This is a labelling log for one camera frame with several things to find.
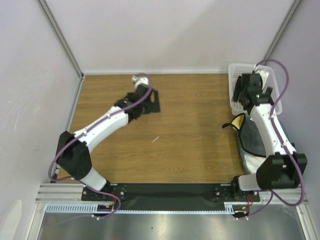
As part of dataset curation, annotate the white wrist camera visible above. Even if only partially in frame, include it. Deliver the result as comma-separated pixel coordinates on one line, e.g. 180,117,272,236
253,65,269,83
132,75,150,89

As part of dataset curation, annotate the aluminium frame rail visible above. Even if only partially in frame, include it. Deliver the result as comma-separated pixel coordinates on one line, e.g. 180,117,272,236
36,182,302,203

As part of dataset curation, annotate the right aluminium corner post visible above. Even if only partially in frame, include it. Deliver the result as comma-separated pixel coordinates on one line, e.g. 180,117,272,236
261,0,304,66

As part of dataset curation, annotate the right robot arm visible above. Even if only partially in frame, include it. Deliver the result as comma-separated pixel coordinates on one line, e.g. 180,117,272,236
230,71,308,204

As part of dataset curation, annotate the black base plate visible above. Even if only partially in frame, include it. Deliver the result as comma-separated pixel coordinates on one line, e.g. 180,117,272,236
81,182,261,212

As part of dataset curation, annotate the aluminium corner post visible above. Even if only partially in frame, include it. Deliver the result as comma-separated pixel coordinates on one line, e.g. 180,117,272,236
261,0,304,66
36,0,84,79

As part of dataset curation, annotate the left aluminium corner post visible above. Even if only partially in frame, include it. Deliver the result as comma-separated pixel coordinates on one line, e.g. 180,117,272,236
36,0,84,79

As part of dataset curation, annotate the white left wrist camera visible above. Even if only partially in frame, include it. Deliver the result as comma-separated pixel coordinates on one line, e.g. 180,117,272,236
132,75,150,89

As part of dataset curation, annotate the white perforated plastic basket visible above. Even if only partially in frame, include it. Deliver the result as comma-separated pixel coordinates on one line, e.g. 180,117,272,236
228,63,280,116

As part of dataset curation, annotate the yellow towel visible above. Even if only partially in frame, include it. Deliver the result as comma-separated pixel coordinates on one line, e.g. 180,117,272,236
230,113,246,131

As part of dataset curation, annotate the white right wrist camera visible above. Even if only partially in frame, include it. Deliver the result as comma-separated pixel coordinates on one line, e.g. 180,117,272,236
253,65,269,83

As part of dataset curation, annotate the dark grey towel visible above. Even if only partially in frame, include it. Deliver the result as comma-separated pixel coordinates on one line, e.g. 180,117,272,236
221,121,296,158

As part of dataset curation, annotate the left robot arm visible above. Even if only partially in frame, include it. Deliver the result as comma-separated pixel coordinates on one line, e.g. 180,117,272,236
55,84,161,200

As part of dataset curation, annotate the clear teal plastic bin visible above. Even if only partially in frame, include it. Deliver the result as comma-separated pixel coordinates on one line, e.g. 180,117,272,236
238,119,301,186

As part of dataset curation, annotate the grey slotted cable duct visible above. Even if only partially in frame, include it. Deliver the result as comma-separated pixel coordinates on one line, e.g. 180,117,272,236
45,202,250,218

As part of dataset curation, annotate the white towel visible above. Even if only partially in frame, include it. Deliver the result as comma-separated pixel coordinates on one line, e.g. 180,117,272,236
243,153,266,175

